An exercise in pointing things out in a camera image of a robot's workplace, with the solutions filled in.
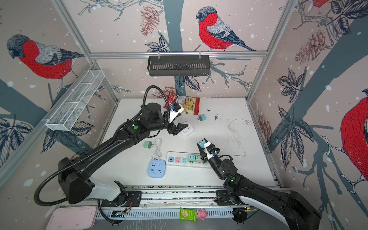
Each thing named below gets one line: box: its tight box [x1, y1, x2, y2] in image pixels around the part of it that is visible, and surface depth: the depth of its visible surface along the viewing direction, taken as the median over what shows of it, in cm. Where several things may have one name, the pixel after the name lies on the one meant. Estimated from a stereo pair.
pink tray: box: [46, 205, 99, 230], surface depth 68 cm
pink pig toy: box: [196, 208, 208, 221], surface depth 68 cm
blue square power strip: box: [147, 159, 166, 178], surface depth 83 cm
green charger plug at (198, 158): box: [195, 155, 202, 163], surface depth 83 cm
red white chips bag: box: [163, 92, 200, 116], surface depth 117 cm
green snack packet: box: [179, 207, 197, 223], surface depth 70 cm
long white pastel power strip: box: [165, 151, 212, 168], surface depth 85 cm
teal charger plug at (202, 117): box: [196, 114, 207, 122], surface depth 109 cm
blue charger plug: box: [197, 138, 207, 150], surface depth 74 cm
